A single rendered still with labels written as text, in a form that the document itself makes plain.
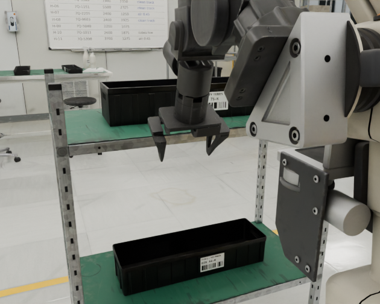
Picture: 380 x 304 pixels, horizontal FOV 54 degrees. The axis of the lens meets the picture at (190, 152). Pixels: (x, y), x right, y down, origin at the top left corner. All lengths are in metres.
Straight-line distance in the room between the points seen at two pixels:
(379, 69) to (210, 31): 0.19
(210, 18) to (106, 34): 5.44
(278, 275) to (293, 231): 0.93
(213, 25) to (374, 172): 0.26
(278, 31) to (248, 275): 1.21
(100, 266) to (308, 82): 1.31
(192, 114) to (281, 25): 0.31
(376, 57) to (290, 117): 0.08
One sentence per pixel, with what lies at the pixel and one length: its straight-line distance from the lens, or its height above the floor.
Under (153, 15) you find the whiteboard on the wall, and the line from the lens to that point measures 6.04.
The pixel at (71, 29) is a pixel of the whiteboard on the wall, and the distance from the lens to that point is 5.80.
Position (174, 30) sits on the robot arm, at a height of 1.22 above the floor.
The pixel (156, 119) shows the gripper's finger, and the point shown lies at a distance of 0.69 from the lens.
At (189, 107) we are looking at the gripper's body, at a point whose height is 1.09.
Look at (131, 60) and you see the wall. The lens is 5.97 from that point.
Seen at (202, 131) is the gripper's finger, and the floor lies 1.05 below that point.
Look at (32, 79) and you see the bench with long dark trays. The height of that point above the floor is 0.75.
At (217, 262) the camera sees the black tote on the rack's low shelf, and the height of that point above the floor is 0.40.
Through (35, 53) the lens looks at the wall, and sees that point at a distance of 5.81.
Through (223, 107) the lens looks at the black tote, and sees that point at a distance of 1.22.
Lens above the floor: 1.21
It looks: 18 degrees down
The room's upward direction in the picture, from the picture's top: straight up
